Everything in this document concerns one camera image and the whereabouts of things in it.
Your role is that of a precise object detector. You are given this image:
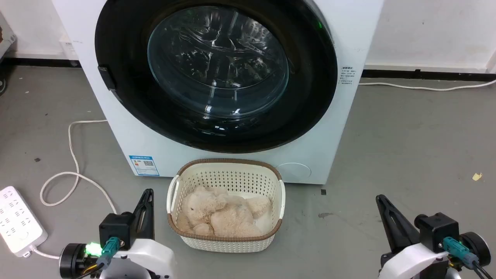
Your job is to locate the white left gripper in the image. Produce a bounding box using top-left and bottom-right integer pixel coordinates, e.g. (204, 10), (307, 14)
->
(59, 188), (178, 279)

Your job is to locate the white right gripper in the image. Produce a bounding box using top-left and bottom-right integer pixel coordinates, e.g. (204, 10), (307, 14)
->
(375, 194), (492, 279)

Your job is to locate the white front-load washing machine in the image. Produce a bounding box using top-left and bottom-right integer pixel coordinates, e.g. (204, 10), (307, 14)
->
(52, 0), (385, 185)

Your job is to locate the black round glass washer door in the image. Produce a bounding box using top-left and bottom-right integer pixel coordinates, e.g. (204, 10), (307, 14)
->
(95, 0), (338, 154)

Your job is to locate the blue energy label sticker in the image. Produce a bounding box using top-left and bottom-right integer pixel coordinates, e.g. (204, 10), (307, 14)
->
(129, 155), (160, 177)

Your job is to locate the beige plush toy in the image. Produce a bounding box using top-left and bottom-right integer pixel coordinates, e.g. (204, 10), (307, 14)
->
(176, 186), (273, 238)

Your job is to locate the cream woven plastic laundry basket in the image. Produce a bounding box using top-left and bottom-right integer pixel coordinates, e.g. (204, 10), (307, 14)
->
(166, 158), (286, 253)

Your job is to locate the round white filter cover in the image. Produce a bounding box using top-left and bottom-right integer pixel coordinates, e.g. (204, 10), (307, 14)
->
(276, 162), (312, 181)

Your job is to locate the white power strip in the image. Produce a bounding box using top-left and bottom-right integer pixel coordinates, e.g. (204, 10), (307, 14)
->
(0, 186), (48, 258)

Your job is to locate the small white text sticker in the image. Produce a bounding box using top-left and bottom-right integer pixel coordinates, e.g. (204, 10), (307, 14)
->
(339, 66), (355, 86)

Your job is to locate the grey shelf edge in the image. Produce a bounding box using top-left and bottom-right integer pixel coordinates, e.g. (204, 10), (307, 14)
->
(0, 12), (17, 59)

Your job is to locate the teal left cable connector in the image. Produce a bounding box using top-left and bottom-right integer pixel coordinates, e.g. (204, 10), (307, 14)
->
(100, 237), (121, 266)

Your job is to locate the teal cable connector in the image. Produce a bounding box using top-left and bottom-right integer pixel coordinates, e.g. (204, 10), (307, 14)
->
(100, 237), (121, 266)
(443, 237), (480, 269)

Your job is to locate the teal right cable connector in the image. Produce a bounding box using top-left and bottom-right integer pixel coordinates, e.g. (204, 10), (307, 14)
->
(443, 237), (480, 269)

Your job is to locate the white power strip cable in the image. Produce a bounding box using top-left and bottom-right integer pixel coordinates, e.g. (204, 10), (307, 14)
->
(30, 119), (117, 260)

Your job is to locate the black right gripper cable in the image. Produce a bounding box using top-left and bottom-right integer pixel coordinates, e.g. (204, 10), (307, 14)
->
(471, 261), (496, 279)

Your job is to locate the long white floor cable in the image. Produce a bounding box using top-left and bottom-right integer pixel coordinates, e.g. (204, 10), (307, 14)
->
(358, 79), (496, 92)

